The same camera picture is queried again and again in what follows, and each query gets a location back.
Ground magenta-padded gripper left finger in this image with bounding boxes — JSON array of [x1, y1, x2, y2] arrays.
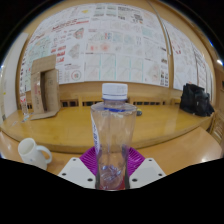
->
[[57, 146, 98, 190]]

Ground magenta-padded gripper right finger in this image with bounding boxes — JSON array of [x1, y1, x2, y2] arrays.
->
[[127, 146, 167, 190]]

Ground clear plastic bottle white cap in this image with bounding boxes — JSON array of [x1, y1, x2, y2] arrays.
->
[[89, 83, 138, 191]]

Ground white ceramic mug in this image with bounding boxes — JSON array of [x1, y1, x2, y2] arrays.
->
[[17, 137, 53, 171]]

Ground row of wooden chairs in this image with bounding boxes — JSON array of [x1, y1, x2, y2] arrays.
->
[[59, 95, 183, 108]]

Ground wooden chair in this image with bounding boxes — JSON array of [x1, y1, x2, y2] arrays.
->
[[209, 109, 224, 148]]

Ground black bag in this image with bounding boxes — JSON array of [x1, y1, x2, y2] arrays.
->
[[179, 83, 216, 118]]

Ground brown cardboard box stand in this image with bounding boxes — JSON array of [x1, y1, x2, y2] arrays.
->
[[29, 54, 62, 121]]

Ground large diagram wall poster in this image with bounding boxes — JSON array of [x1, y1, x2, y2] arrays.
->
[[163, 18, 214, 101]]

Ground large map wall poster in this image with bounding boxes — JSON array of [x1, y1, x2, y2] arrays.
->
[[19, 3, 171, 92]]

